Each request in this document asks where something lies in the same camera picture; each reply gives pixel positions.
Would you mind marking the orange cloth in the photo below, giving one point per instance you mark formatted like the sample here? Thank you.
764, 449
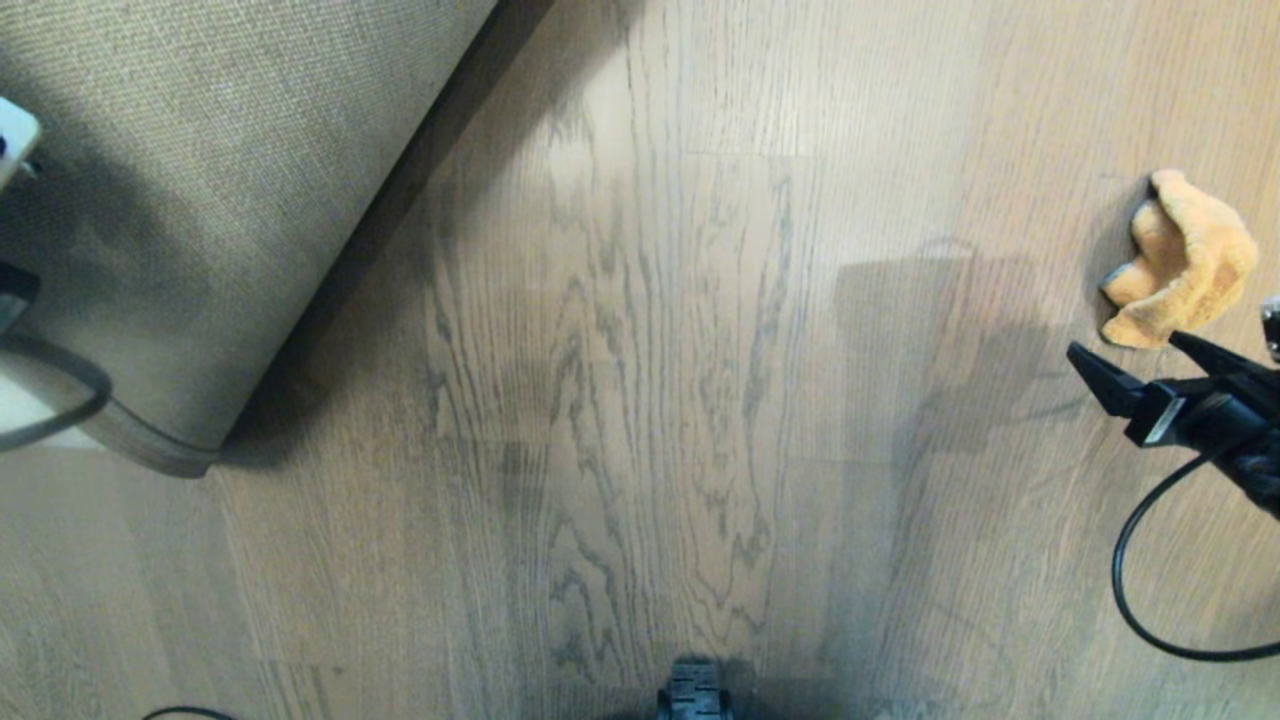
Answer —
1190, 260

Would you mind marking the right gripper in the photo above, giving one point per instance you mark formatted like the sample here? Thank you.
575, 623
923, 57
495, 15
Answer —
1205, 415

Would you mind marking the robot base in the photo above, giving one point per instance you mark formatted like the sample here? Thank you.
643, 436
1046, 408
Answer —
694, 692

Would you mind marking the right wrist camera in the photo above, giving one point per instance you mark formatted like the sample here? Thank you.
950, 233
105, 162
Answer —
1272, 325

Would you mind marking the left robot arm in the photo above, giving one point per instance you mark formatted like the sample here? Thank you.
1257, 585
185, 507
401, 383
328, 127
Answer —
15, 295

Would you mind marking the grey-beige woven rug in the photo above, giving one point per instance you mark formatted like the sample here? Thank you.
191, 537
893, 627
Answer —
220, 200

